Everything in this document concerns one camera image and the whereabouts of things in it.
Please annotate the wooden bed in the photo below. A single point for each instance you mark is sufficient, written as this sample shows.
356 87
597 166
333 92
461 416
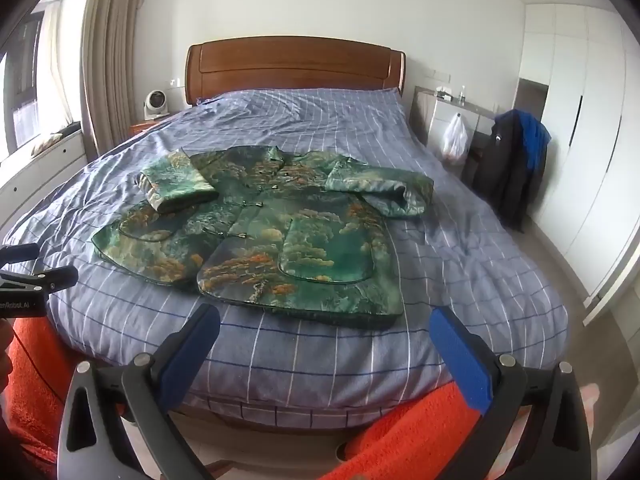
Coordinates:
295 67

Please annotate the white window seat cabinet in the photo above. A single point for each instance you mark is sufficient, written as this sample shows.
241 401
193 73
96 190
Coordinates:
45 175

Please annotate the beige curtain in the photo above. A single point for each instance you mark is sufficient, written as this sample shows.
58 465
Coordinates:
112 60

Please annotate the window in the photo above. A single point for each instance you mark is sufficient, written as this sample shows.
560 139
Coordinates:
22 80

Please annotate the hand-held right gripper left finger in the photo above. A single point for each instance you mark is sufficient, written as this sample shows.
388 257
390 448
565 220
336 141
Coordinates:
192 347

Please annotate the green printed satin jacket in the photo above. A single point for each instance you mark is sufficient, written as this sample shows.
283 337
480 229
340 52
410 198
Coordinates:
300 240

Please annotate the grey dresser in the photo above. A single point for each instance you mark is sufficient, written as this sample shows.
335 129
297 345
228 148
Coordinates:
440 120

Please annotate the dark jacket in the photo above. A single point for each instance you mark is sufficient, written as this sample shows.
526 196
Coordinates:
502 170

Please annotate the bed with blue checked cover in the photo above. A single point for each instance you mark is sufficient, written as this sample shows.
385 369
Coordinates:
450 260

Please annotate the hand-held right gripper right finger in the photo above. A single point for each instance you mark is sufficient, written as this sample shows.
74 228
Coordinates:
462 360

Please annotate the blue garment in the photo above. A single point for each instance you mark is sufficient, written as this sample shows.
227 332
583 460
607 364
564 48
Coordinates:
532 132

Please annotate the white wall socket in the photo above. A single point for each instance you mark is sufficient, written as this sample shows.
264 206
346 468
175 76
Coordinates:
436 77

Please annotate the wooden nightstand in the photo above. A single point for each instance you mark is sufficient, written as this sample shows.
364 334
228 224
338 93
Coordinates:
145 126

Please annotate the white box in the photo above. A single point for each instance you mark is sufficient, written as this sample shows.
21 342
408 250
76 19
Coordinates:
443 94

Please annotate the white plastic bag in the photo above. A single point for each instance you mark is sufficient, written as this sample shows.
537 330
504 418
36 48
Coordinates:
454 140

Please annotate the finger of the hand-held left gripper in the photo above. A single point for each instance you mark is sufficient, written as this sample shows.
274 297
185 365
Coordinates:
57 278
20 252

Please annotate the white desk fan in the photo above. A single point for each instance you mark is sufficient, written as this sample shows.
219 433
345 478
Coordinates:
156 102

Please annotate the white wardrobe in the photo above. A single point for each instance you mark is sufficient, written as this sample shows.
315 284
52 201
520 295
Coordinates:
590 135

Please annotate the person's orange fleece garment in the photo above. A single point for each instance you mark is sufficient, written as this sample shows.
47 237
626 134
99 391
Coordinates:
40 390

